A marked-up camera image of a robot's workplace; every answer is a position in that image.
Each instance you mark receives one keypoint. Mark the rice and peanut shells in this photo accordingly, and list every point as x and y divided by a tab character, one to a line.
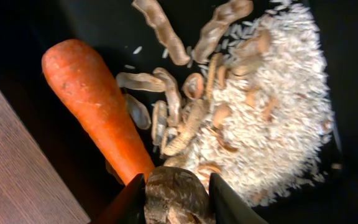
257	112

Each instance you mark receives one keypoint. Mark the orange carrot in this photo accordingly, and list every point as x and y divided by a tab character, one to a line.
78	75

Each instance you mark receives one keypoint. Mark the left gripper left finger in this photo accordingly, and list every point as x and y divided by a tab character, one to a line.
128	206

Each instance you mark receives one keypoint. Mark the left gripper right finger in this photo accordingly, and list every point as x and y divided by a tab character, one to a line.
228	206

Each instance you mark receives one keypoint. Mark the brown mushroom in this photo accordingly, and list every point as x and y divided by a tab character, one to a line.
175	195

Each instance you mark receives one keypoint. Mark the black rectangular tray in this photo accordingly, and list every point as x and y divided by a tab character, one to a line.
120	34

